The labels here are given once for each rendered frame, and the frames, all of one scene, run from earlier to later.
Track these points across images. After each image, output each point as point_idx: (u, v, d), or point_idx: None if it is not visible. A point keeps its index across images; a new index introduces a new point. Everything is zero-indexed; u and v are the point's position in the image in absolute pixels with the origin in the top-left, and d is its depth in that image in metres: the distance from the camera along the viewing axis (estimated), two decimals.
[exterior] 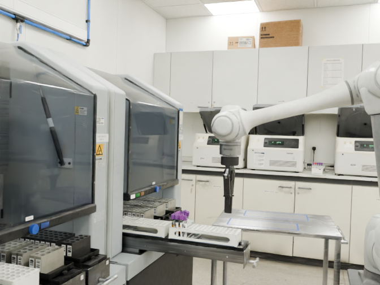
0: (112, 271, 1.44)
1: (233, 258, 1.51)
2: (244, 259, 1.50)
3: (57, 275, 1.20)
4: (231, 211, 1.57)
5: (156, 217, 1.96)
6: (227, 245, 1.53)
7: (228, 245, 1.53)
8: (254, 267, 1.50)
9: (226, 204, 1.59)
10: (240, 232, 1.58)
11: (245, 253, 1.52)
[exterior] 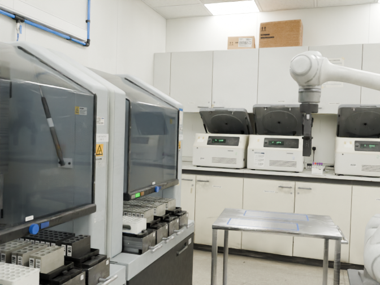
0: (112, 271, 1.44)
1: (133, 244, 1.65)
2: (143, 245, 1.65)
3: (57, 275, 1.20)
4: None
5: (156, 217, 1.96)
6: (129, 233, 1.67)
7: (129, 233, 1.67)
8: (152, 253, 1.64)
9: (309, 149, 1.50)
10: (143, 221, 1.72)
11: (146, 240, 1.67)
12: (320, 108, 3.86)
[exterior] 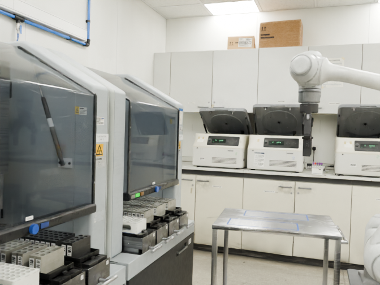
0: (112, 271, 1.44)
1: (133, 244, 1.65)
2: (143, 245, 1.65)
3: (57, 275, 1.20)
4: None
5: (156, 217, 1.96)
6: (129, 233, 1.67)
7: (129, 233, 1.67)
8: (152, 253, 1.64)
9: (309, 149, 1.50)
10: (143, 221, 1.72)
11: (146, 240, 1.67)
12: (320, 108, 3.86)
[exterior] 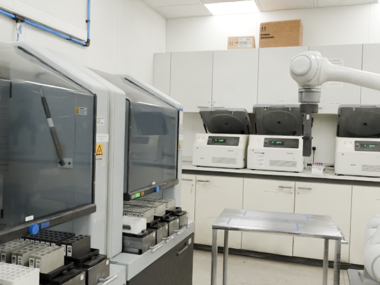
0: (112, 271, 1.44)
1: (133, 244, 1.65)
2: (143, 245, 1.65)
3: (57, 275, 1.20)
4: None
5: (156, 217, 1.96)
6: (129, 233, 1.67)
7: (129, 233, 1.67)
8: (152, 253, 1.64)
9: (309, 149, 1.50)
10: (143, 221, 1.72)
11: (146, 240, 1.67)
12: (320, 108, 3.86)
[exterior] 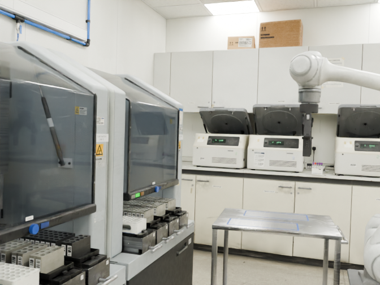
0: (112, 271, 1.44)
1: (133, 244, 1.65)
2: (143, 245, 1.65)
3: (57, 275, 1.20)
4: None
5: (156, 217, 1.96)
6: (129, 233, 1.67)
7: (129, 233, 1.67)
8: (152, 253, 1.64)
9: (309, 149, 1.50)
10: (143, 221, 1.72)
11: (146, 240, 1.67)
12: (320, 108, 3.86)
